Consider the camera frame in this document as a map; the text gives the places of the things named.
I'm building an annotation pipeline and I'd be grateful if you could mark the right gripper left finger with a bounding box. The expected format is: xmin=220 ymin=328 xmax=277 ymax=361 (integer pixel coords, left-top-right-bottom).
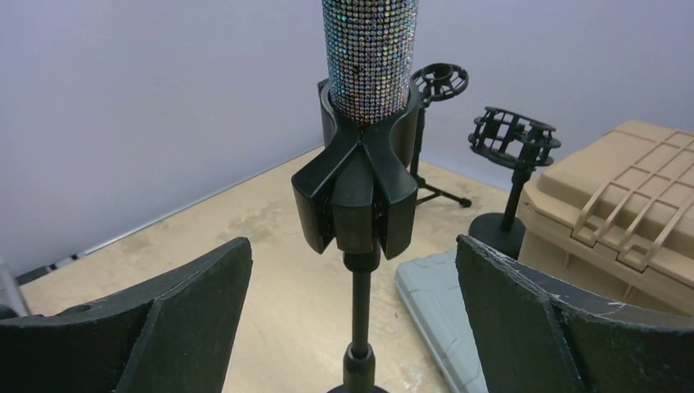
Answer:
xmin=1 ymin=237 xmax=253 ymax=392

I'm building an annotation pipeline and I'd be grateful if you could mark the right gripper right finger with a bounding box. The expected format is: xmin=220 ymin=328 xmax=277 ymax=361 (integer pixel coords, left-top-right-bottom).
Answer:
xmin=456 ymin=235 xmax=693 ymax=392

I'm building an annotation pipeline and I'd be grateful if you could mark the black round base shockmount stand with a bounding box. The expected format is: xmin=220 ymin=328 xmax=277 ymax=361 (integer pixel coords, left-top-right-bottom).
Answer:
xmin=468 ymin=106 xmax=562 ymax=260

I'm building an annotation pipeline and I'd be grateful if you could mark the black stand for patterned microphone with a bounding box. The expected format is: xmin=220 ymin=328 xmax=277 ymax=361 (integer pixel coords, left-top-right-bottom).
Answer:
xmin=291 ymin=80 xmax=420 ymax=392

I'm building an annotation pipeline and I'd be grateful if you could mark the black tripod mic stand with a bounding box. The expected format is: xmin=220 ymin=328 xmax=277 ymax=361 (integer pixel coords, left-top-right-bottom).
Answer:
xmin=409 ymin=62 xmax=472 ymax=208

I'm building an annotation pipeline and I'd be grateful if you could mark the silver head patterned microphone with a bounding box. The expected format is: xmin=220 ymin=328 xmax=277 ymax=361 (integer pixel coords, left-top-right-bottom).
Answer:
xmin=322 ymin=0 xmax=419 ymax=124

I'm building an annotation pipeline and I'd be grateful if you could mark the grey plastic case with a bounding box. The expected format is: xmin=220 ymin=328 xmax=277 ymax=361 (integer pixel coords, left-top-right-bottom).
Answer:
xmin=394 ymin=249 xmax=488 ymax=393

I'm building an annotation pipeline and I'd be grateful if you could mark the tan plastic toolbox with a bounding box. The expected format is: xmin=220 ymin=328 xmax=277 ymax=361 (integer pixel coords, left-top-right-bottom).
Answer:
xmin=517 ymin=120 xmax=693 ymax=316

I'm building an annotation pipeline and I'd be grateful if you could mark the aluminium table frame rail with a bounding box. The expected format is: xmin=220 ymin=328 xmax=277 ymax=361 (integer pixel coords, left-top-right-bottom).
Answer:
xmin=1 ymin=149 xmax=339 ymax=316

